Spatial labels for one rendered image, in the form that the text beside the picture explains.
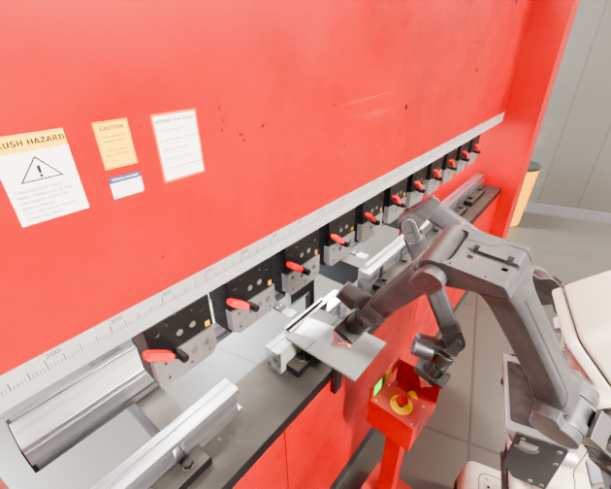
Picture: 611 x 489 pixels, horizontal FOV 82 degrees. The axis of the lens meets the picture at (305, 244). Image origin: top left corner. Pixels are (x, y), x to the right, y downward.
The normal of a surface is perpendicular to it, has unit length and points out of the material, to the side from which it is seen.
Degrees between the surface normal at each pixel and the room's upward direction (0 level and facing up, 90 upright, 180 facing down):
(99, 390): 0
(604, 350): 90
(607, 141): 90
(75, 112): 90
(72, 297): 90
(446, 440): 0
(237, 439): 0
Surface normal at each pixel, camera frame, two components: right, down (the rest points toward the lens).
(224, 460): -0.01, -0.87
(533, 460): -0.42, 0.45
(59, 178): 0.77, 0.31
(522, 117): -0.63, 0.39
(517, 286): 0.53, 0.07
